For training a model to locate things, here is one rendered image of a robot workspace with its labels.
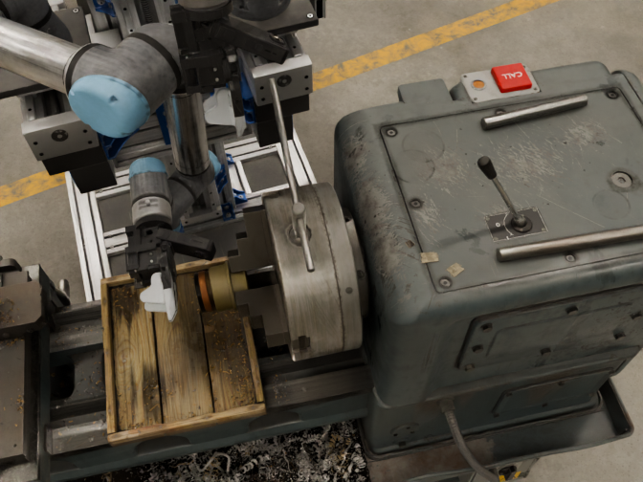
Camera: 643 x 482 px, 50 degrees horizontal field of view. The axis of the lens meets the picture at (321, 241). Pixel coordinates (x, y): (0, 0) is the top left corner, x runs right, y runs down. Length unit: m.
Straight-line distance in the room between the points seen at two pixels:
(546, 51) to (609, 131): 2.10
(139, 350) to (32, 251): 1.39
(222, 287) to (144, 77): 0.38
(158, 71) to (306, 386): 0.67
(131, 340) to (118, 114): 0.53
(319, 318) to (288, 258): 0.11
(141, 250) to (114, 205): 1.25
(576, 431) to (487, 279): 0.79
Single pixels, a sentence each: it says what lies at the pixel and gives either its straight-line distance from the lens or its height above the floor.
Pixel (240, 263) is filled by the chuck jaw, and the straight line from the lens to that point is 1.26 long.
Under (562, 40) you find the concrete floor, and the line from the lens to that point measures 3.51.
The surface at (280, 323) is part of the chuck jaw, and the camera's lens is 1.21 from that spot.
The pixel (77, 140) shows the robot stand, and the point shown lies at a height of 1.06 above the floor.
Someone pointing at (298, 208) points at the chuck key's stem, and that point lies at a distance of 1.08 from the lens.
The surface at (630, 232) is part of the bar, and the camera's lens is 1.20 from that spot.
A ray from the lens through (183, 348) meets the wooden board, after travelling 1.47.
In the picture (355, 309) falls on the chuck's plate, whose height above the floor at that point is 1.16.
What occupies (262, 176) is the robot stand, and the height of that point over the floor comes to 0.21.
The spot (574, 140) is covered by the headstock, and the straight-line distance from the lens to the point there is 1.32.
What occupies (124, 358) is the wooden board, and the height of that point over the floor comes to 0.88.
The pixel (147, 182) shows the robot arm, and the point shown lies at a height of 1.11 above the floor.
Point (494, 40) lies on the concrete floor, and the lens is 3.43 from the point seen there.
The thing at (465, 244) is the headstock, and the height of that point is 1.25.
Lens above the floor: 2.20
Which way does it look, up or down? 57 degrees down
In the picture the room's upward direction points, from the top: 1 degrees counter-clockwise
